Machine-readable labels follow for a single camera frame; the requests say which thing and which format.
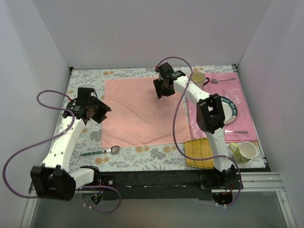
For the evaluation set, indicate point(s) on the pink floral placemat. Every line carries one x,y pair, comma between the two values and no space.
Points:
233,91

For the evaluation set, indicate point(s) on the yellow green mug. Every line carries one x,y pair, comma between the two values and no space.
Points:
243,152

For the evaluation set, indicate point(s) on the silver fork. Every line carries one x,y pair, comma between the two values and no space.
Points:
240,131

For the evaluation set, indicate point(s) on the peach satin napkin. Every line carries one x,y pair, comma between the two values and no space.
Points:
138,117

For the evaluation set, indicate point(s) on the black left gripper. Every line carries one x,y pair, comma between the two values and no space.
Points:
100,110

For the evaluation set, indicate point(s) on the yellow bamboo tray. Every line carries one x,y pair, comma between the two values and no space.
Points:
198,149

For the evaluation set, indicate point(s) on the aluminium frame rail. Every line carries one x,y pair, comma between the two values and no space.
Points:
262,204

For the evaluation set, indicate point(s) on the white plate green rim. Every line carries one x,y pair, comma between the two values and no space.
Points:
230,110

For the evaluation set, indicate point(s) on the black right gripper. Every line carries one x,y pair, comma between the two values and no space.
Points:
162,88

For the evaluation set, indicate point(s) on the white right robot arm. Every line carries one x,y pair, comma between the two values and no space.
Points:
209,116

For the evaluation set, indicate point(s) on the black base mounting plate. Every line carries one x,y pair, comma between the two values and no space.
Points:
182,184

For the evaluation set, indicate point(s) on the green handled metal spoon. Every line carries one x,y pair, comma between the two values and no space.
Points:
113,150

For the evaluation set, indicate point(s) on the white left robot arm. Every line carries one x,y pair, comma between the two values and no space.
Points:
52,178

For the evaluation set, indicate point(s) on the small silver spoon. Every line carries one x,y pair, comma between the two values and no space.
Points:
215,81

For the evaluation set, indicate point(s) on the white mug black rim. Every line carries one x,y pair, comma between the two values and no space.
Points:
199,79

